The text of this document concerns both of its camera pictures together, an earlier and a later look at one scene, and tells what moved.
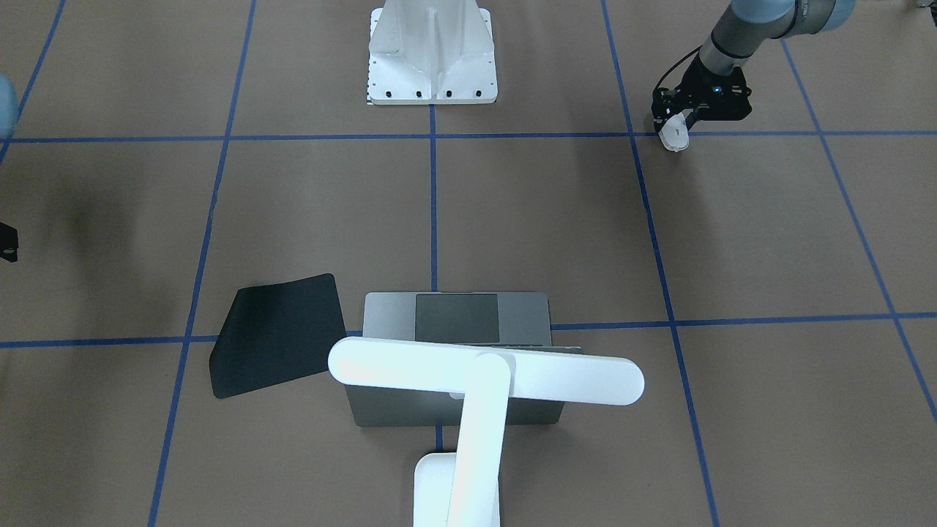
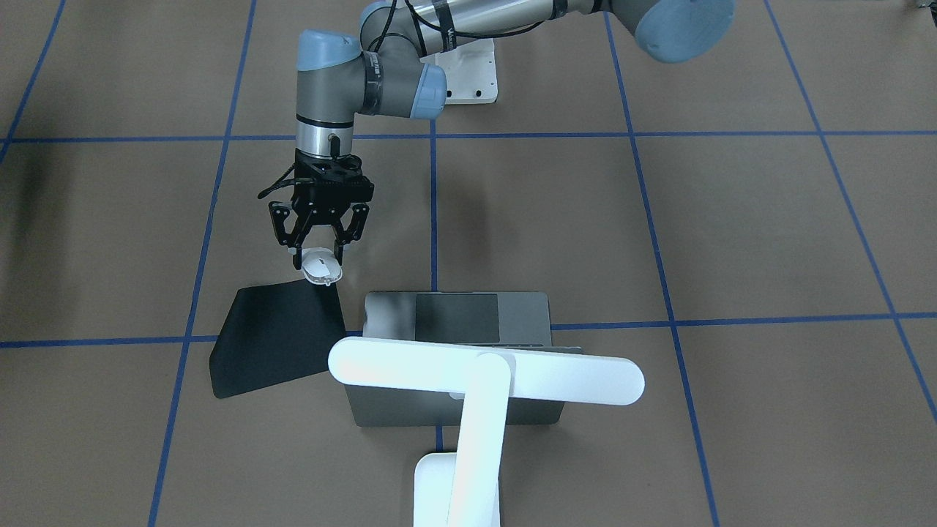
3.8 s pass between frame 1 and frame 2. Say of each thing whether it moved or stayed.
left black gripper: moved
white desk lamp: stayed
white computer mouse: moved
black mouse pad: stayed
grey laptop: stayed
